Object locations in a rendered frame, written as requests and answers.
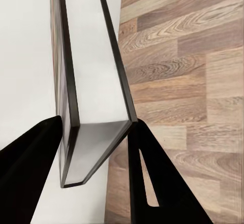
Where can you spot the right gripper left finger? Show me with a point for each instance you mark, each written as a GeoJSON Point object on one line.
{"type": "Point", "coordinates": [24, 167]}

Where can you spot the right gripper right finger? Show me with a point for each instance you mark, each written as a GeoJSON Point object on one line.
{"type": "Point", "coordinates": [177, 203]}

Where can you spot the hardback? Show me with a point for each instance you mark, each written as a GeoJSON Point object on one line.
{"type": "Point", "coordinates": [92, 93]}

